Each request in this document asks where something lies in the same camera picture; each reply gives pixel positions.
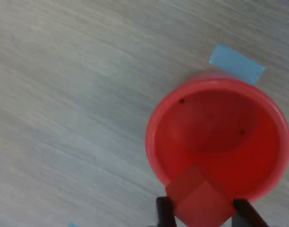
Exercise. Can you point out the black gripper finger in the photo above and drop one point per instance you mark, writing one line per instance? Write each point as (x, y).
(165, 212)
(247, 215)

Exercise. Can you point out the red cube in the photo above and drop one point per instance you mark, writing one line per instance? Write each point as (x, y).
(201, 203)

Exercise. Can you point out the red plastic bin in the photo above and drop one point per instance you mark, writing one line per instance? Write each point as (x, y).
(217, 123)

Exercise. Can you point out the small blue tape marker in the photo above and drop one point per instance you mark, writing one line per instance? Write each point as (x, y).
(236, 63)

